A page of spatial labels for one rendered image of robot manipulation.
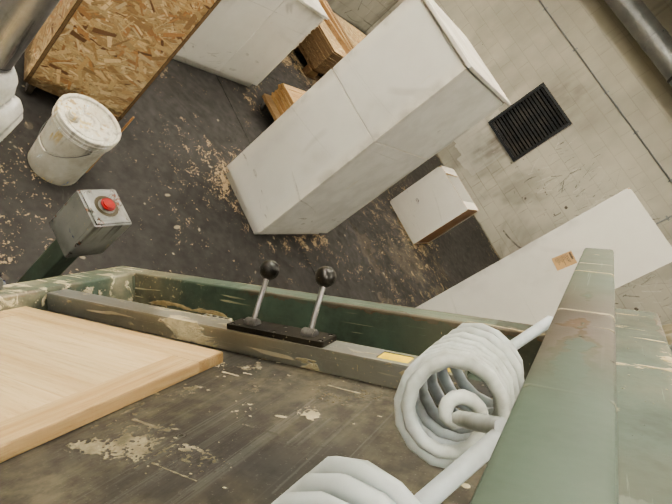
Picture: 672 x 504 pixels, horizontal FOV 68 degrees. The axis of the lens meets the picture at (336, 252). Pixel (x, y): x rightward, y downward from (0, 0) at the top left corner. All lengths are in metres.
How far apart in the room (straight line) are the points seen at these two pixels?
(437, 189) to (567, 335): 5.49
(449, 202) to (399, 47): 2.81
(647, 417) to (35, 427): 0.64
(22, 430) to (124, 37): 2.37
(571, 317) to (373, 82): 2.93
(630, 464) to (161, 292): 1.16
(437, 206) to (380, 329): 4.65
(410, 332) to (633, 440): 0.58
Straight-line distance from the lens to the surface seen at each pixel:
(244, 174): 3.55
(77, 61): 2.96
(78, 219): 1.52
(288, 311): 1.14
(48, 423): 0.70
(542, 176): 8.67
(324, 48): 6.19
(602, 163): 8.59
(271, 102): 4.71
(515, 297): 4.23
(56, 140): 2.64
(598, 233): 4.12
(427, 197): 5.68
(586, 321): 0.19
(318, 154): 3.19
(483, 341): 0.33
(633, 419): 0.54
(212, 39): 4.27
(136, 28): 2.84
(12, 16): 1.35
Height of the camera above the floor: 1.97
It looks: 28 degrees down
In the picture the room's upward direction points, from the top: 55 degrees clockwise
